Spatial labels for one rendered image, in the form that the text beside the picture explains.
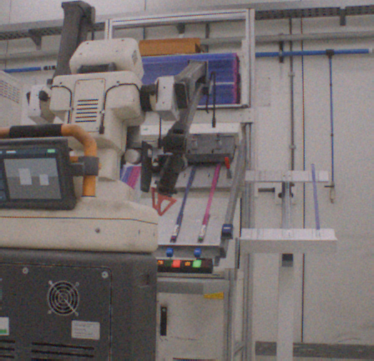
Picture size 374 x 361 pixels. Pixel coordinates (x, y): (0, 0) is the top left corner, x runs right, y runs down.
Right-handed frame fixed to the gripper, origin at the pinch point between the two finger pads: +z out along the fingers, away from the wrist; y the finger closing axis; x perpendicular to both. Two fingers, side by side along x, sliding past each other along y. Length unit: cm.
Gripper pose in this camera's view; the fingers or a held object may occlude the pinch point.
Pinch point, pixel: (157, 210)
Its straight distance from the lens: 218.1
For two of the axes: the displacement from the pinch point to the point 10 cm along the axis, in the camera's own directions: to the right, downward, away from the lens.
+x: 9.1, 3.0, 2.9
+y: 2.4, 1.7, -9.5
